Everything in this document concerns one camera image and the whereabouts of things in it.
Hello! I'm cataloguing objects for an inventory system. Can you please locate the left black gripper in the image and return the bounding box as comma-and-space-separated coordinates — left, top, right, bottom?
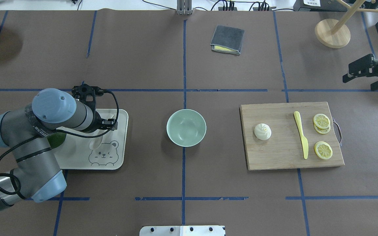
72, 84, 117, 131

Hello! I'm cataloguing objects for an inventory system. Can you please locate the white spoon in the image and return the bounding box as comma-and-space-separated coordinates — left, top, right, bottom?
89, 129, 105, 150

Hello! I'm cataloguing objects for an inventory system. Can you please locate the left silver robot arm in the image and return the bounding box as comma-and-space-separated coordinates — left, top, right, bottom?
0, 84, 117, 211

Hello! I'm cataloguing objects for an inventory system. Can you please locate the mint green bowl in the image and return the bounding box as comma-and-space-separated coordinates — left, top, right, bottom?
166, 109, 207, 148

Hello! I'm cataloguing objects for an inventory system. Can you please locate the cream bear tray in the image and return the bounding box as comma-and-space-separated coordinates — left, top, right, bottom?
52, 109, 129, 170

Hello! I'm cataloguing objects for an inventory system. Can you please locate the wooden mug tree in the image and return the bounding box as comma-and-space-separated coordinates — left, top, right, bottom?
314, 0, 378, 49

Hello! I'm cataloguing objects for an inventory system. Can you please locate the lemon slice top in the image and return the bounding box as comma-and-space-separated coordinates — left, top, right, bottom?
313, 113, 330, 129

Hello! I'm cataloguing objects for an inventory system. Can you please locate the lemon slice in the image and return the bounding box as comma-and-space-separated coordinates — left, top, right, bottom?
313, 113, 330, 129
314, 125, 331, 134
314, 141, 333, 160

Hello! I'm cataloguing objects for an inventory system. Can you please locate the lemon slice lower back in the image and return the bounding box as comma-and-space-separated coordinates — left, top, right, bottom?
314, 125, 331, 134

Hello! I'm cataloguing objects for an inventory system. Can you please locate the yellow plastic knife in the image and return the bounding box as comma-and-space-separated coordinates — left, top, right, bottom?
293, 111, 309, 160

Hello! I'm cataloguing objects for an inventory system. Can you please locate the lemon slice lower front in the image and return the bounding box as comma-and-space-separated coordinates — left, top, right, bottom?
314, 141, 333, 160

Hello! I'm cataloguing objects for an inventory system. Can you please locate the wooden cutting board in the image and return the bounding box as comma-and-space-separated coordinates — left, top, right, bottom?
240, 102, 345, 170

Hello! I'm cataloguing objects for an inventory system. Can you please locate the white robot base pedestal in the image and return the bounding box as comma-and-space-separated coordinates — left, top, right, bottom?
139, 225, 226, 236

